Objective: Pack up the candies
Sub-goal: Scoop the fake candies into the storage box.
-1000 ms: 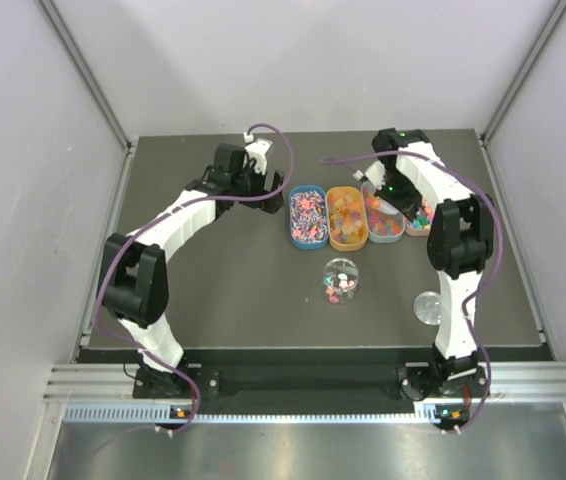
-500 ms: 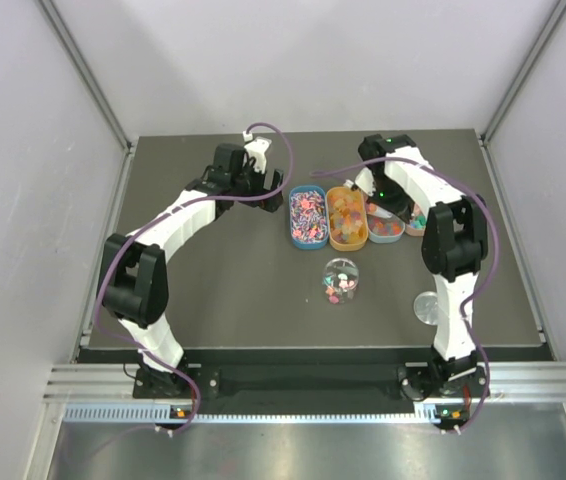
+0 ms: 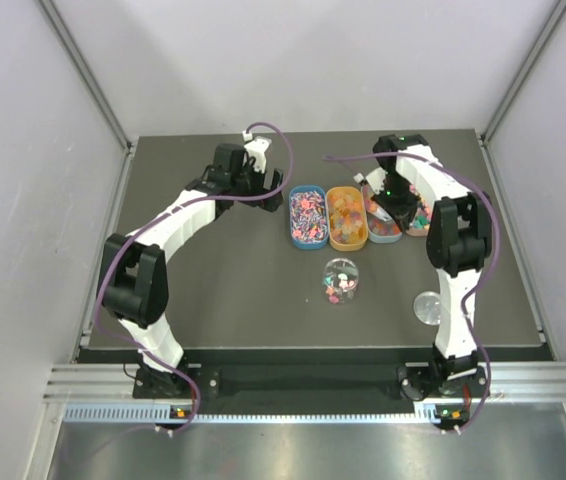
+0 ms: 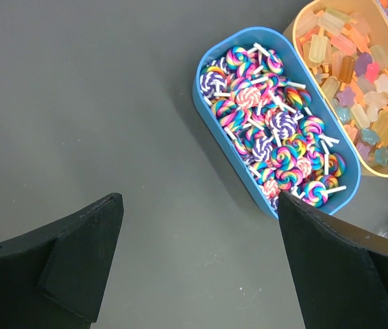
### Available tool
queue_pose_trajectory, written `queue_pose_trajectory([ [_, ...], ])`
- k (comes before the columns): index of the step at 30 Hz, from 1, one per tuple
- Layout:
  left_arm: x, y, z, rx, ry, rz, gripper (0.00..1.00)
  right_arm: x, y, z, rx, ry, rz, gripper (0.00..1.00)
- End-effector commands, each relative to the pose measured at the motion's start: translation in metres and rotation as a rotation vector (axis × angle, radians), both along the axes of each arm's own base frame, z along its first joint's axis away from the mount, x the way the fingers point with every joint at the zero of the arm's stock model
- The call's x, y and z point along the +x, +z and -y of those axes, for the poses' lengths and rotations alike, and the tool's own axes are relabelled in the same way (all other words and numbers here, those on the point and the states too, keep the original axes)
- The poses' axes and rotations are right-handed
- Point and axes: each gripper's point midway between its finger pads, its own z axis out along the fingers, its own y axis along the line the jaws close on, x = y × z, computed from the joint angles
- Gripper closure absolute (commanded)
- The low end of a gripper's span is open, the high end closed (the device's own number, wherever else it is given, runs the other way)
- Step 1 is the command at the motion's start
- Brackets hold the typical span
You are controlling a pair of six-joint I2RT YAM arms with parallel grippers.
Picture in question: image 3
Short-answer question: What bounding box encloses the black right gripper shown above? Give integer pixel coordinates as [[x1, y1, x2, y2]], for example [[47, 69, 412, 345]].
[[369, 172, 419, 233]]

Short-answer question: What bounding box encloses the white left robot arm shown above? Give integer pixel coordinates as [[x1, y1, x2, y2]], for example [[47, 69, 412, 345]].
[[99, 137, 283, 398]]

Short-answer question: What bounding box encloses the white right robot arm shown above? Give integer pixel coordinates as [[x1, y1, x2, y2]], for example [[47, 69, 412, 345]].
[[366, 134, 492, 400]]

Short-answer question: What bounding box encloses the pink candy tray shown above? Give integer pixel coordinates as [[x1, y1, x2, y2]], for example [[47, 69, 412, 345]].
[[407, 185, 432, 237]]

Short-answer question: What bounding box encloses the light blue candy tray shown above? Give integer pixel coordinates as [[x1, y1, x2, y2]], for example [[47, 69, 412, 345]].
[[361, 185, 402, 244]]

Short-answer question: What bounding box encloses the orange candy tray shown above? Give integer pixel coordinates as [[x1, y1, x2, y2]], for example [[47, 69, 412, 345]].
[[326, 186, 368, 252]]

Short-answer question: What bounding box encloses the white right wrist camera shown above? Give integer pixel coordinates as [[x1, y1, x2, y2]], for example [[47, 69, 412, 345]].
[[353, 167, 386, 194]]

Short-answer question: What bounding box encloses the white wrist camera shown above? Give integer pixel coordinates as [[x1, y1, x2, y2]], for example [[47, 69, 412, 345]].
[[353, 167, 386, 194], [242, 130, 272, 174]]

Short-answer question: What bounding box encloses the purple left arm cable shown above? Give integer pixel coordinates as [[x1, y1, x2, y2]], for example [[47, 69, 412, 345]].
[[91, 122, 295, 436]]

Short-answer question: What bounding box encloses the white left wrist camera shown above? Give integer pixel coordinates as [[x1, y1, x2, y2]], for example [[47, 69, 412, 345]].
[[242, 130, 272, 174]]

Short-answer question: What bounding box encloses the grey slotted cable duct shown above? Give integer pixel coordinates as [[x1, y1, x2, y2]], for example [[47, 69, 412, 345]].
[[62, 398, 469, 425]]

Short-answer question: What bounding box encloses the aluminium right frame post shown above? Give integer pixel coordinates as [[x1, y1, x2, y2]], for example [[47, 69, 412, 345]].
[[479, 0, 566, 147]]

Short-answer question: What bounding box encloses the aluminium frame post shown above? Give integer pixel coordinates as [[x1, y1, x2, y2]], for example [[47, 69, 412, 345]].
[[479, 0, 566, 147], [34, 0, 133, 152]]

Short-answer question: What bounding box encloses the aluminium front frame rail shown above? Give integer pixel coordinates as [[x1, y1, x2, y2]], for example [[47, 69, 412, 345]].
[[43, 362, 566, 403]]

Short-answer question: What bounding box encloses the aluminium left frame post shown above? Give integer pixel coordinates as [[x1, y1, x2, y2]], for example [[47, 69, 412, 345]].
[[34, 0, 133, 152]]

